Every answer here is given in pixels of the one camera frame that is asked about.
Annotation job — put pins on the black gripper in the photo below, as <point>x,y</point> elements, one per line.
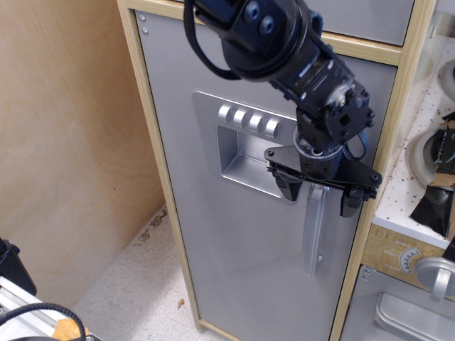
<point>290,168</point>

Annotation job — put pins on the silver toy fridge door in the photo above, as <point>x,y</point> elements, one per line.
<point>261,267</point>

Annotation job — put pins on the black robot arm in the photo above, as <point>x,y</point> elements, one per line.
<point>279,42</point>

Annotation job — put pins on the white speckled toy countertop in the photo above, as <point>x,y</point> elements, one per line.
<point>407,183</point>

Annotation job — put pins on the silver oven door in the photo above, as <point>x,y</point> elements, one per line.
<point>386,308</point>

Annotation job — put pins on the silver oven knob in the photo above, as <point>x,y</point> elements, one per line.
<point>436,274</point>

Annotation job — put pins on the silver upper freezer door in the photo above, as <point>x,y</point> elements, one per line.
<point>381,21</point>

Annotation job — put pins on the orange tape piece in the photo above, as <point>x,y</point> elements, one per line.
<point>66,329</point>

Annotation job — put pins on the black box at left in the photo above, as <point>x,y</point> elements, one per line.
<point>13,269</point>

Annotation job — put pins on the aluminium extrusion rail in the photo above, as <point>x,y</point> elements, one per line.
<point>39,323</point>

